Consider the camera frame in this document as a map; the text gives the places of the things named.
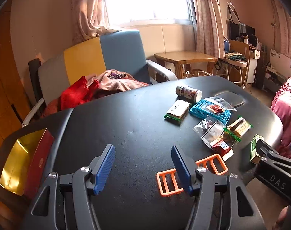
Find clear bag with red snack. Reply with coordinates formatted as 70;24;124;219
204;96;237;114

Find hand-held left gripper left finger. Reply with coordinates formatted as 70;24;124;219
20;144;116;230

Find blue plastic basket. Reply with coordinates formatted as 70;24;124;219
190;99;232;125

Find red snack packet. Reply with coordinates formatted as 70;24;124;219
201;122;234;161

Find person's right hand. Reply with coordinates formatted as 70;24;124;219
278;206;291;230

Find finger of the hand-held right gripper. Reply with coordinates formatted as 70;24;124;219
255;139;291;181

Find black oval cushion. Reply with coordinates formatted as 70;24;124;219
214;91;245;107

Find orange plastic basket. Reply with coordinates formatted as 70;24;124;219
156;153;228;198

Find black monitor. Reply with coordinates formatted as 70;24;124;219
229;20;256;42

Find pink bedding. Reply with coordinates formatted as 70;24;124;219
271;77;291;159

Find wooden side table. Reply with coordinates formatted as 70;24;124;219
154;51;219;79

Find clear zip bag dark contents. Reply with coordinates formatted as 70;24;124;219
193;115;224;139

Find green and white small box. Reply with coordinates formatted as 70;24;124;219
250;134;264;164

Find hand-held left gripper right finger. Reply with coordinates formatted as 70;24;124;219
171;144;267;230

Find green wafer packet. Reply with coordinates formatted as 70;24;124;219
164;99;192;125
223;116;253;142

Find grey yellow blue armchair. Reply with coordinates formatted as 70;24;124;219
22;29;178;127

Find white cabinet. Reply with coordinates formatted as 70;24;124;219
246;48;262;84

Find pink patterned curtain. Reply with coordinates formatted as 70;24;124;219
71;0;119;44
271;0;291;58
189;0;226;59

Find window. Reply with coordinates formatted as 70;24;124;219
102;0;196;27

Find red cloth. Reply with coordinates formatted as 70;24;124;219
60;76;100;111

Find pink blanket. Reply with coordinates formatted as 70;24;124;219
88;69;149;99

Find wooden chair with cushion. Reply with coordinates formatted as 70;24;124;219
223;39;251;85

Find red gift box gold inside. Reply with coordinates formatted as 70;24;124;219
0;128;55;199

